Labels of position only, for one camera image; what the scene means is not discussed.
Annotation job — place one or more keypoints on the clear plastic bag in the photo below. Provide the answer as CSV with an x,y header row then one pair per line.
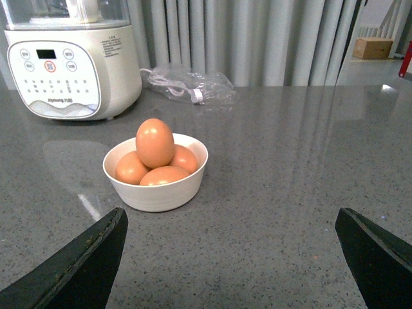
x,y
180,83

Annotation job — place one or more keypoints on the brown egg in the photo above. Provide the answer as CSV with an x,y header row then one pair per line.
x,y
164,175
130,169
154,143
184,158

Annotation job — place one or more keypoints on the red metal stand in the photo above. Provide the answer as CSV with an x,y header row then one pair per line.
x,y
405,69

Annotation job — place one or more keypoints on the brown egg back in bowl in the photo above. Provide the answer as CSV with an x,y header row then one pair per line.
x,y
184,158

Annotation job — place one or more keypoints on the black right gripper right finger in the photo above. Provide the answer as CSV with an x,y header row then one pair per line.
x,y
379,261

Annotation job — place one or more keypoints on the white round bowl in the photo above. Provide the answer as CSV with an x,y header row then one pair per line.
x,y
157,198

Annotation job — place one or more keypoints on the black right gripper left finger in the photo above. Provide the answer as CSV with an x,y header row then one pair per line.
x,y
79,275

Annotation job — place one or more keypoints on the white soy milk maker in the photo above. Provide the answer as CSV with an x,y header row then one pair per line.
x,y
72,60

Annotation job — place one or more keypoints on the brown egg front in bowl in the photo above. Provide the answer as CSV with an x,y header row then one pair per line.
x,y
164,175

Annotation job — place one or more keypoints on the grey curtain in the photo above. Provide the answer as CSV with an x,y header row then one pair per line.
x,y
254,43

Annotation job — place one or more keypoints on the cardboard box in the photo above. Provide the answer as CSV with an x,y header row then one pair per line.
x,y
372,48

